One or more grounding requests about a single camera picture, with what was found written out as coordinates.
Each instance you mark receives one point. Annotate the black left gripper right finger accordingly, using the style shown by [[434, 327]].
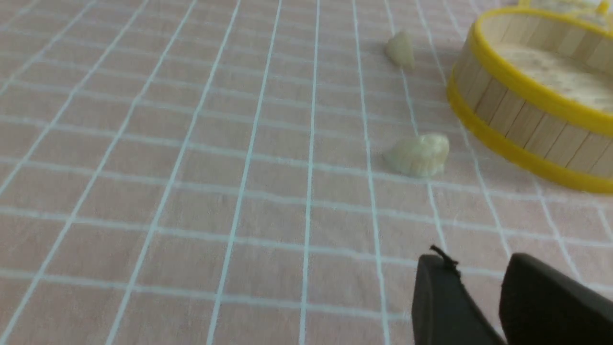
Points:
[[539, 305]]

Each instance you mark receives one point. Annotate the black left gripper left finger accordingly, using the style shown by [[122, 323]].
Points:
[[443, 312]]

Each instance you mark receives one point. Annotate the pale dumpling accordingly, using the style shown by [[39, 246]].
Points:
[[419, 156], [400, 51]]

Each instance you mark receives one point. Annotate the yellow-rimmed bamboo steamer tray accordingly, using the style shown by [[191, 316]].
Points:
[[535, 87]]

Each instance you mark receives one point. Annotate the pink grid tablecloth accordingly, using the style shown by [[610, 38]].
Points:
[[211, 172]]

